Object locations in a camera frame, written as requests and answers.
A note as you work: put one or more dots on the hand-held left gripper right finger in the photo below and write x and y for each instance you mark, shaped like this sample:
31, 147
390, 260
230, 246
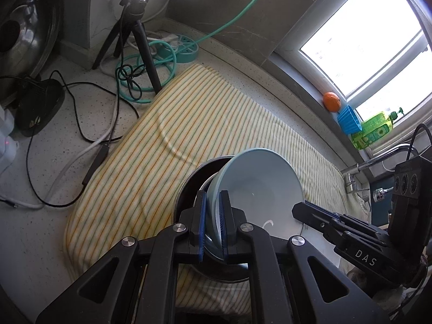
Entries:
223, 229

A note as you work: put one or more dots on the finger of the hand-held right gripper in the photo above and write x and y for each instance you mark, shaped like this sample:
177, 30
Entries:
310, 217

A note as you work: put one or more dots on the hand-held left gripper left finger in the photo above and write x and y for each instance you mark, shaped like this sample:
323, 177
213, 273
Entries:
201, 229

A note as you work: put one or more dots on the large stainless steel bowl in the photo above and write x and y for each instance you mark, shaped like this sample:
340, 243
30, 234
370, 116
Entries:
184, 206

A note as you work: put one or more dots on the mint green bowl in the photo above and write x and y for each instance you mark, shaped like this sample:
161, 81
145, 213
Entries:
263, 189

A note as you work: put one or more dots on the person's right hand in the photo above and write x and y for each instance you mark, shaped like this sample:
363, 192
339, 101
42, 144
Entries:
381, 297

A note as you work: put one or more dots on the chrome kitchen faucet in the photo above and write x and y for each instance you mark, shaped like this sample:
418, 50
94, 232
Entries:
351, 175

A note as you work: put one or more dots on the chrome pull-out sprayer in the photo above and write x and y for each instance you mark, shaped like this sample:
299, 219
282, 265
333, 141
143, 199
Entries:
379, 194

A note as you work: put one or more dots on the striped yellow cloth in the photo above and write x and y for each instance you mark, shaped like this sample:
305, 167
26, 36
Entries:
168, 135

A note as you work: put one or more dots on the blue fluted cup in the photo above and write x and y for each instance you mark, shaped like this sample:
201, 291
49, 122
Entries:
349, 121

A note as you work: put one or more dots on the green dish soap bottle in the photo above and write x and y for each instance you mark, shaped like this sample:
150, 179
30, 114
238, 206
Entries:
374, 128

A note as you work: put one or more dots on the orange fruit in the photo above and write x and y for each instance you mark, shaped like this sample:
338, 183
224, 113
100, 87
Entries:
332, 102

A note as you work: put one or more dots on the mint round slotted holder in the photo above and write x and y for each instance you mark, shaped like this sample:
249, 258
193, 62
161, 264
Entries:
189, 52

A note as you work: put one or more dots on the white power strip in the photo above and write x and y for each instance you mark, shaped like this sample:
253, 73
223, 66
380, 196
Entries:
165, 37

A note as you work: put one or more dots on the black tripod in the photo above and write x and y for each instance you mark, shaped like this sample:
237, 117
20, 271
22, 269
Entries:
141, 40

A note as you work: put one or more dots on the white adapter red light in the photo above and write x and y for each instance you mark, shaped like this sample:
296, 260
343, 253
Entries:
6, 148

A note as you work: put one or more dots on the stainless steel pot lid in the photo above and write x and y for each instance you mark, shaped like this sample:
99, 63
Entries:
33, 40

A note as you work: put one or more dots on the window frame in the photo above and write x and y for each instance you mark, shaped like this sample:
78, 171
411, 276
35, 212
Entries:
303, 33

